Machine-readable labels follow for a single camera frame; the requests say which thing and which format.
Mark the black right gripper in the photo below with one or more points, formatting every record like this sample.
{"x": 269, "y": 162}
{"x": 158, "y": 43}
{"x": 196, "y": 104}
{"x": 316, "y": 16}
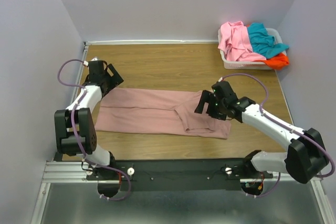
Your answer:
{"x": 206, "y": 96}

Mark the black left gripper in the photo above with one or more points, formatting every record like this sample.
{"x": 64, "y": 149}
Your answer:
{"x": 116, "y": 79}

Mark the dusty pink graphic t-shirt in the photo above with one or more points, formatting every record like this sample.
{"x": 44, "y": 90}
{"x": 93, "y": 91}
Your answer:
{"x": 144, "y": 111}

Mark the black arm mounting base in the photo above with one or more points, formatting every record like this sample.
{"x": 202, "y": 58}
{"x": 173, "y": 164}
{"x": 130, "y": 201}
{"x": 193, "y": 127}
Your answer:
{"x": 176, "y": 175}

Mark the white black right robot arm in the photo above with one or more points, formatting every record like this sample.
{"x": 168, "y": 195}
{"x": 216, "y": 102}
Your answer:
{"x": 305, "y": 154}

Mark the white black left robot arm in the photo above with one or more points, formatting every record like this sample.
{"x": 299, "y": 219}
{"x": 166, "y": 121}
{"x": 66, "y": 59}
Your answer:
{"x": 74, "y": 126}

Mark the bright pink shirt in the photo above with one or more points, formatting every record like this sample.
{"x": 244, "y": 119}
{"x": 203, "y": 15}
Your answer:
{"x": 235, "y": 43}

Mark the teal shirt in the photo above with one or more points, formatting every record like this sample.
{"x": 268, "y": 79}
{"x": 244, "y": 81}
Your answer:
{"x": 263, "y": 43}

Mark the orange shirt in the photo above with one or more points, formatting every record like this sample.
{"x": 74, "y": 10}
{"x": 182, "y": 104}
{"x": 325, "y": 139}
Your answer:
{"x": 277, "y": 62}

